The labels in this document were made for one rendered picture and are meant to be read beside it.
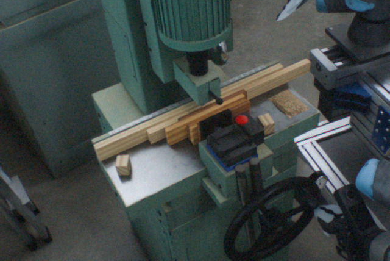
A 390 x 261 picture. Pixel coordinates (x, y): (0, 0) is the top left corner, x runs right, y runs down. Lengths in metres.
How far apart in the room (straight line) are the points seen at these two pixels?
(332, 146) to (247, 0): 1.66
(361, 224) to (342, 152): 1.18
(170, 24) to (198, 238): 0.68
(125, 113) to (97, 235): 0.85
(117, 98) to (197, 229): 0.52
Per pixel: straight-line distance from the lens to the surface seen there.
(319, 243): 2.20
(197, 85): 1.22
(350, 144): 2.28
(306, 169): 1.62
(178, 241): 1.43
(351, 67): 1.80
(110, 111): 1.60
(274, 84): 1.45
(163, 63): 1.31
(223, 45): 1.38
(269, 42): 3.18
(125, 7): 1.29
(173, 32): 1.11
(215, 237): 1.52
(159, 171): 1.26
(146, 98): 1.48
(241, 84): 1.40
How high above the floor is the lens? 1.86
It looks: 44 degrees down
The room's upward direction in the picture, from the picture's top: 7 degrees counter-clockwise
